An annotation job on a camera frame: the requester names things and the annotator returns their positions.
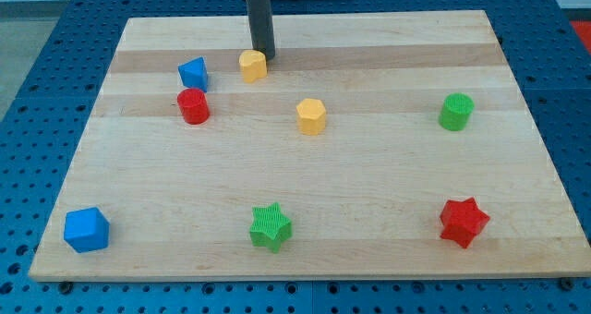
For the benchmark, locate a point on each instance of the green star block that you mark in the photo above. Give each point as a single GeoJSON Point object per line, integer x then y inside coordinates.
{"type": "Point", "coordinates": [270, 227]}

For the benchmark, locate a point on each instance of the red star block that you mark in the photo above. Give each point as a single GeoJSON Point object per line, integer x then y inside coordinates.
{"type": "Point", "coordinates": [462, 221]}

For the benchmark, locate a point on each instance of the red cylinder block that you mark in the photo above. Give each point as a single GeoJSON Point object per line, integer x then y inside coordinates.
{"type": "Point", "coordinates": [193, 106]}

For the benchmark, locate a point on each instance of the yellow hexagon block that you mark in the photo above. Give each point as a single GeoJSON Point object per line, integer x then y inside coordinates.
{"type": "Point", "coordinates": [311, 116]}

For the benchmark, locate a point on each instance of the blue triangle block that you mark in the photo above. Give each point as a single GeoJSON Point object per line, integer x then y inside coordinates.
{"type": "Point", "coordinates": [194, 74]}

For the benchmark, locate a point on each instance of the yellow heart block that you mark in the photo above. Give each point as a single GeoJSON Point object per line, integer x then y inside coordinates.
{"type": "Point", "coordinates": [253, 65]}

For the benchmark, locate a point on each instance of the blue cube block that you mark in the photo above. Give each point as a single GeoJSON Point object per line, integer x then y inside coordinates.
{"type": "Point", "coordinates": [86, 230]}

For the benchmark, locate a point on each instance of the green cylinder block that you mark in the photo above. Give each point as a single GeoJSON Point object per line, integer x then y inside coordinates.
{"type": "Point", "coordinates": [455, 111]}

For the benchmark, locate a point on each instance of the light wooden board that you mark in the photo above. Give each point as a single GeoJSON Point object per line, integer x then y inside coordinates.
{"type": "Point", "coordinates": [364, 196]}

